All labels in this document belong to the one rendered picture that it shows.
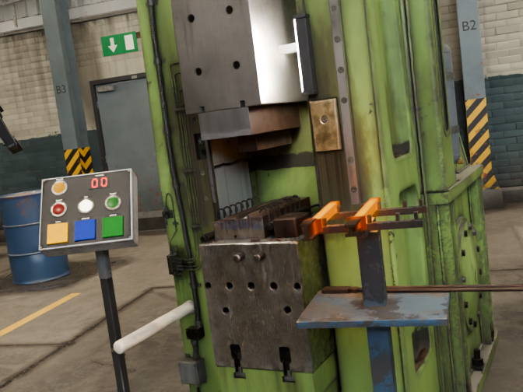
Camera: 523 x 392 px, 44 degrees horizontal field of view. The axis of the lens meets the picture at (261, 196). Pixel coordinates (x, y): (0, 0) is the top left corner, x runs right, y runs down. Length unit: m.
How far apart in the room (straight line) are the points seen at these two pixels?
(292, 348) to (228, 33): 1.07
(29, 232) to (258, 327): 4.70
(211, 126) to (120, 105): 6.86
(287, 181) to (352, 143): 0.55
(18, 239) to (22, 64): 3.72
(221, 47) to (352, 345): 1.13
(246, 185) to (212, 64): 0.62
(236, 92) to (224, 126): 0.12
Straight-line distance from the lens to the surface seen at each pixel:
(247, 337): 2.27
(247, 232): 2.22
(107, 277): 2.50
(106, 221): 2.35
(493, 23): 8.03
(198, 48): 2.26
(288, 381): 2.28
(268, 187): 2.70
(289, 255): 2.10
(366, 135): 2.16
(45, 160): 9.72
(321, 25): 2.21
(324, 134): 2.18
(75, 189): 2.45
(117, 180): 2.41
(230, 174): 2.54
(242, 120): 2.17
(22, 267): 6.81
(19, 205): 6.70
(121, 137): 9.09
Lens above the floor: 1.31
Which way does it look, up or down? 7 degrees down
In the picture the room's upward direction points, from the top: 7 degrees counter-clockwise
